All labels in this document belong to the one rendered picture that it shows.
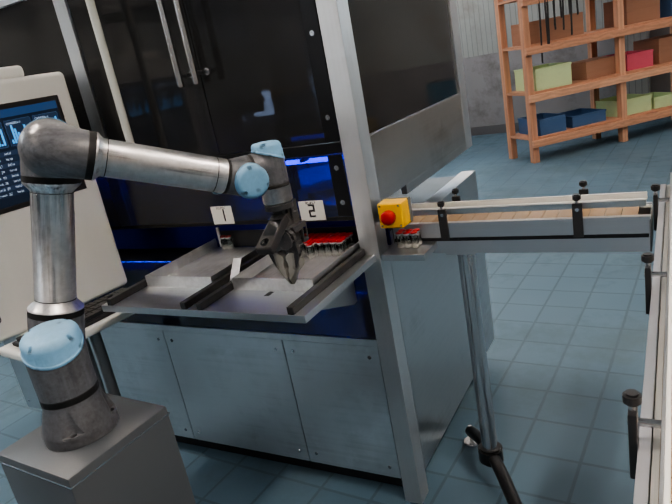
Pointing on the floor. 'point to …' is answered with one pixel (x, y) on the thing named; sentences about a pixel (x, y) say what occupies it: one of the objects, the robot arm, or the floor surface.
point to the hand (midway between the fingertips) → (290, 280)
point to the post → (372, 239)
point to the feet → (493, 464)
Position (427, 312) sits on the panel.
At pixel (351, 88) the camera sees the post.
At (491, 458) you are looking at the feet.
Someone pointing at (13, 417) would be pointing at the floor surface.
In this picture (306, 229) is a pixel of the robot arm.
